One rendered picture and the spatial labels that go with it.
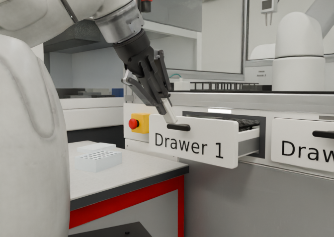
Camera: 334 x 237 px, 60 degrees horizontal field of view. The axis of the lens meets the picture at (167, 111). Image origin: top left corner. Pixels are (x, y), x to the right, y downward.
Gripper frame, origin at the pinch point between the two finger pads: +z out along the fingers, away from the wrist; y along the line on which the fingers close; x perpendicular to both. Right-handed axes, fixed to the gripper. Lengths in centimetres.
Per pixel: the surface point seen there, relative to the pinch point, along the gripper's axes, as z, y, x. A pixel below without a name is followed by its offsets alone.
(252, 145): 18.6, 9.9, -12.7
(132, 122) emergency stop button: 14.1, 8.6, 32.0
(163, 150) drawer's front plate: 14.0, -1.0, 8.5
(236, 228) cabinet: 42.0, -2.1, -6.2
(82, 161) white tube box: 8.8, -15.2, 28.0
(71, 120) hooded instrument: 17, 8, 80
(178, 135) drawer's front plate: 10.0, 1.8, 2.8
